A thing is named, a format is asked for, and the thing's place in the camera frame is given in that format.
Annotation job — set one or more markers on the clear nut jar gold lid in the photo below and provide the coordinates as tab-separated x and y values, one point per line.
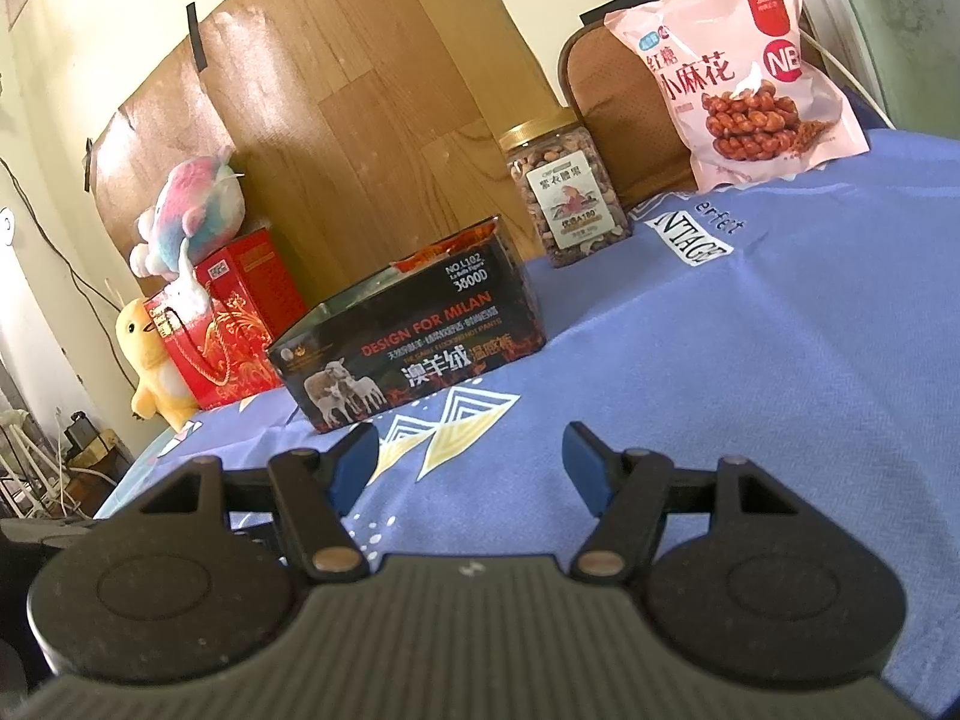
570	202

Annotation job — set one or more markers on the pink snack bag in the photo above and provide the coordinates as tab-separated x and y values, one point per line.
750	90

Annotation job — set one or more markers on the red gift bag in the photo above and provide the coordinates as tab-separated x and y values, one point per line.
217	360

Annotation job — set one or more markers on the wooden side table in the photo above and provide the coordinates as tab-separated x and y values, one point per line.
101	465

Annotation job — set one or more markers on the yellow duck plush toy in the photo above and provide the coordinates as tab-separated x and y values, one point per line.
150	375

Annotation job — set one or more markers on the dark green panel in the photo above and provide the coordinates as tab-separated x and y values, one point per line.
900	22

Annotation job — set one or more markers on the brown cushion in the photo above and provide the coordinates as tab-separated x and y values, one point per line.
615	105

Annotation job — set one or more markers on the wooden board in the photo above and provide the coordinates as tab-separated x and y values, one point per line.
337	90

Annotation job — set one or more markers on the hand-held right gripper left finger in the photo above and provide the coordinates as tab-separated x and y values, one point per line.
352	465

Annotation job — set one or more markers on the black printed cardboard box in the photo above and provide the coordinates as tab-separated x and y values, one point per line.
420	345

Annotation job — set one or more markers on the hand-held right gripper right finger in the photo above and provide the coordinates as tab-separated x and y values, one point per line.
589	465

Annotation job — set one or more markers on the black tape strip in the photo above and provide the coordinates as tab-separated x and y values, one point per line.
197	34

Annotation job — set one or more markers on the orange snack packet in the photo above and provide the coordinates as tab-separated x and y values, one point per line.
450	244

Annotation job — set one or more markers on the red box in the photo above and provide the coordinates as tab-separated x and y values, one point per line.
255	277

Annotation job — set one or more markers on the pastel unicorn plush toy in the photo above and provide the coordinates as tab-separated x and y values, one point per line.
195	202

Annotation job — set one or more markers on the blue printed bedsheet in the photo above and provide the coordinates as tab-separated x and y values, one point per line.
750	390

